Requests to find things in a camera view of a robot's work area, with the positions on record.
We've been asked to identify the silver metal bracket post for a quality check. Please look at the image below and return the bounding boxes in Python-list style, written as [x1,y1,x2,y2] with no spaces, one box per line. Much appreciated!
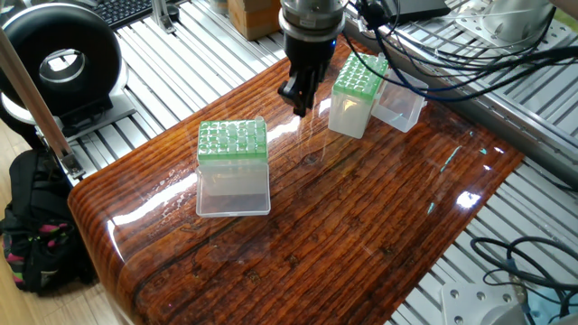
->
[152,0,182,35]

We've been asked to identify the cardboard box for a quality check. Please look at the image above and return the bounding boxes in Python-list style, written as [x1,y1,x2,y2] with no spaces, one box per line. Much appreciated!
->
[226,0,285,42]

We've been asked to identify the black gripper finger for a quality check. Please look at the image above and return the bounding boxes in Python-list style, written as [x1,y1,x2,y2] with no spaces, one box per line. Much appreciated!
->
[294,83,319,118]
[277,78,303,104]

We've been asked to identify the black backpack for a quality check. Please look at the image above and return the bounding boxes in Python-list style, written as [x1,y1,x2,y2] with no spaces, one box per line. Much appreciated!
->
[0,149,96,294]

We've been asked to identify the brown wooden pole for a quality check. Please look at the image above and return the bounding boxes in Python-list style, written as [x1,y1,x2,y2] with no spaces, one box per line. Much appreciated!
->
[0,32,82,177]

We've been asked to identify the black gripper cable bundle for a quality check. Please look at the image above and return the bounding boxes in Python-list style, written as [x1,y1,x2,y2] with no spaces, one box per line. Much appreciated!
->
[339,0,578,100]

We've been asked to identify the black round ring device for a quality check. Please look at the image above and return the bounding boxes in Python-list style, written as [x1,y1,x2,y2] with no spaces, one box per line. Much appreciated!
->
[0,5,127,136]

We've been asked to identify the black keyboard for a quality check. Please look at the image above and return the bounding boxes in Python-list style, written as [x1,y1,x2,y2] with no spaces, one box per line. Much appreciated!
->
[90,0,154,26]

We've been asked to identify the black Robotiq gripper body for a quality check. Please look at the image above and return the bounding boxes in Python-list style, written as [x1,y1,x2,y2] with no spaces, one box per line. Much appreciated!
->
[284,32,340,89]

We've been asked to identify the clear pipette box green rack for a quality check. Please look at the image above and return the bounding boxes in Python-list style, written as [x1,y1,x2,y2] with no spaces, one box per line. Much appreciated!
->
[196,117,272,218]
[327,51,430,139]

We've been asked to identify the black loose cable with plug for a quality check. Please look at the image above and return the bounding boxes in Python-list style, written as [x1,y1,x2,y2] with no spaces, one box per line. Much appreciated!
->
[470,235,578,312]

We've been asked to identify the white perforated base plate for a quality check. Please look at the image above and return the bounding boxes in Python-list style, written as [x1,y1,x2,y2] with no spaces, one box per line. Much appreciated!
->
[441,278,534,325]

